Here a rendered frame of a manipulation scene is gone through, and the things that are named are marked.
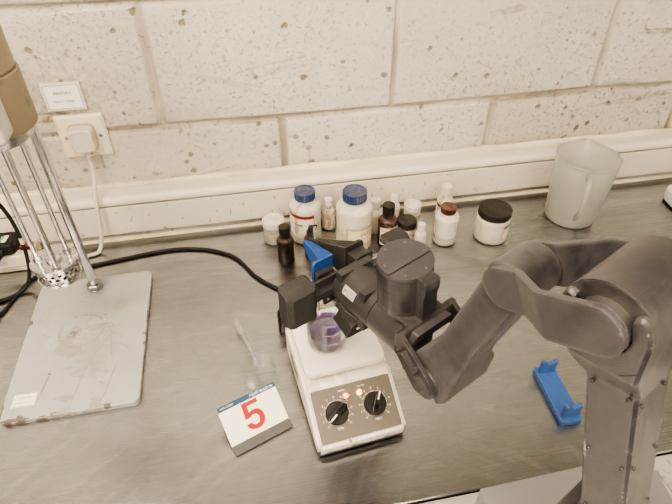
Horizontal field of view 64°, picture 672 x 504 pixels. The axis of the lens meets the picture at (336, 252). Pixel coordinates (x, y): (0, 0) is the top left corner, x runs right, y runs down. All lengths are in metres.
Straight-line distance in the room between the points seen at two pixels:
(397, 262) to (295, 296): 0.13
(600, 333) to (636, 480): 0.16
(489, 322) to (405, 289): 0.11
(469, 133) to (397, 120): 0.17
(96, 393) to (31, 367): 0.13
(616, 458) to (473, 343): 0.13
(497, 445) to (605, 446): 0.41
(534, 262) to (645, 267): 0.08
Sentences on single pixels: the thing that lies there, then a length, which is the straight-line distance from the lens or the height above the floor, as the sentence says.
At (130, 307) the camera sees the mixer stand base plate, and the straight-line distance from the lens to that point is 1.03.
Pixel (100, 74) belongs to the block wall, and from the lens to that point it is 1.07.
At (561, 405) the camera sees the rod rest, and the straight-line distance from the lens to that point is 0.90.
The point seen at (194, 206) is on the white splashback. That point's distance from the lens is 1.14.
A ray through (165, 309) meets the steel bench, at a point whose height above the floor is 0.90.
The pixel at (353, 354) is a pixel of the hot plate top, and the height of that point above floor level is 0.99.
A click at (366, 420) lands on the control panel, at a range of 0.79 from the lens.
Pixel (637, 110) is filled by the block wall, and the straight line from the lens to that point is 1.43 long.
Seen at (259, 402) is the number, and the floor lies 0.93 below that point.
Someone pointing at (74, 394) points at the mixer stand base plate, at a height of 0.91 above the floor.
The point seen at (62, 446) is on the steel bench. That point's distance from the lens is 0.90.
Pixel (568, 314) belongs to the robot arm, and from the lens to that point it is 0.35.
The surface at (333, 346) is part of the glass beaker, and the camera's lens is 0.78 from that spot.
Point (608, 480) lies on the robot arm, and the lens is 0.47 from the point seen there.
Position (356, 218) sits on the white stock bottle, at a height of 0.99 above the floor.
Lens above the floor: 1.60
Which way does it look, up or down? 40 degrees down
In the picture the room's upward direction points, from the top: straight up
